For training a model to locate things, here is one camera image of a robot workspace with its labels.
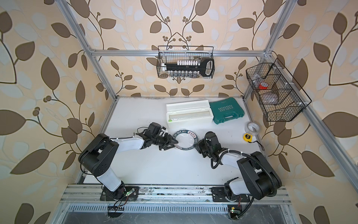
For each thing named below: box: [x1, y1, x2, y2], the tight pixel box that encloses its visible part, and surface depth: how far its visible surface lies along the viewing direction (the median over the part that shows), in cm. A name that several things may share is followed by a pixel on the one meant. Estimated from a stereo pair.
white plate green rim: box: [173, 129, 199, 151], surface depth 97 cm
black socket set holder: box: [161, 57, 215, 77], surface depth 86 cm
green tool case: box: [209, 97, 245, 125], surface depth 107 cm
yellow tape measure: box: [242, 133, 254, 143], surface depth 96 cm
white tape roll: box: [244, 121, 261, 136], surface depth 101 cm
